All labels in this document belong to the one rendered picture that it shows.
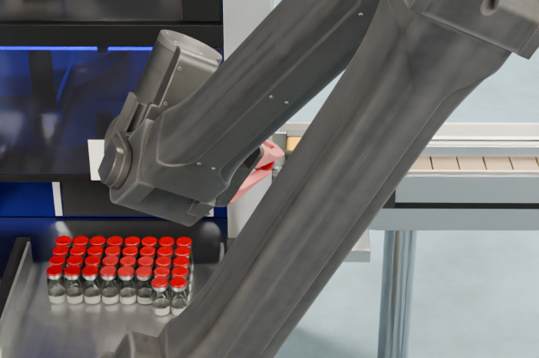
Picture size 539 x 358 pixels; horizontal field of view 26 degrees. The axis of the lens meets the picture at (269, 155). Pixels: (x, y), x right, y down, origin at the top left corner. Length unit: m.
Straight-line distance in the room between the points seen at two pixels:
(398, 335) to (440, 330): 1.04
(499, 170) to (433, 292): 1.35
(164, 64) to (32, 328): 0.60
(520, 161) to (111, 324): 0.65
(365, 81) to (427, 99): 0.03
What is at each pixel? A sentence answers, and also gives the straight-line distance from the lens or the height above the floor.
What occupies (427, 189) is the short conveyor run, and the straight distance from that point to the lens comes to 1.68.
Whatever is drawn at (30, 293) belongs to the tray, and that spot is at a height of 0.88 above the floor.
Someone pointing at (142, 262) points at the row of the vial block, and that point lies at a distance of 1.50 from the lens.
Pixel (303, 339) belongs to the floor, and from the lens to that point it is 2.85.
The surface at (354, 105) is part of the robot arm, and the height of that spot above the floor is 1.49.
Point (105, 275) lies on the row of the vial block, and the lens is 1.48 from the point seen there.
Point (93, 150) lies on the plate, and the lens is 1.53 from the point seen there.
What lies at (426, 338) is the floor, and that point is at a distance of 2.88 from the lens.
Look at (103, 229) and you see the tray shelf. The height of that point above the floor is 0.88.
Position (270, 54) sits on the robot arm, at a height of 1.46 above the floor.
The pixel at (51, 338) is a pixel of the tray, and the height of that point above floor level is 0.88.
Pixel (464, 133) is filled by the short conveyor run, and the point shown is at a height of 0.95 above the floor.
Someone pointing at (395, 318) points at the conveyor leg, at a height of 0.65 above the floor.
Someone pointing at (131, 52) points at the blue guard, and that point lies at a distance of 1.46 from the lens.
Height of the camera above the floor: 1.78
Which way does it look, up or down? 30 degrees down
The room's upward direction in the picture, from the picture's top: straight up
